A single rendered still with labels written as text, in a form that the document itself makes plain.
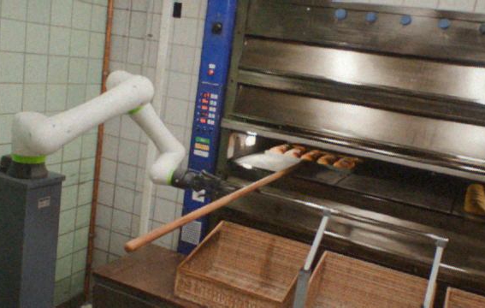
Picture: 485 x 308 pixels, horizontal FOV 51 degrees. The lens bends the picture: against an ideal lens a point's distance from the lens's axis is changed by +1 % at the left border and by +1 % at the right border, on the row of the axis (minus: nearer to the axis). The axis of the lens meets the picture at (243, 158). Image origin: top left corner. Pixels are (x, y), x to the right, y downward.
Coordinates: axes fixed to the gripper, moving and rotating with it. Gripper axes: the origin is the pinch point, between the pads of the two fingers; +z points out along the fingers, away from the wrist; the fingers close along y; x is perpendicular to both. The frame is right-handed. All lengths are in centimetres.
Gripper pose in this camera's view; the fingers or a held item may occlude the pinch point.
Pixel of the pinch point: (227, 190)
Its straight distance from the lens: 225.2
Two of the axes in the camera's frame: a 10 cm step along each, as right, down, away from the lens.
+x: -4.1, 1.3, -9.0
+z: 9.0, 2.1, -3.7
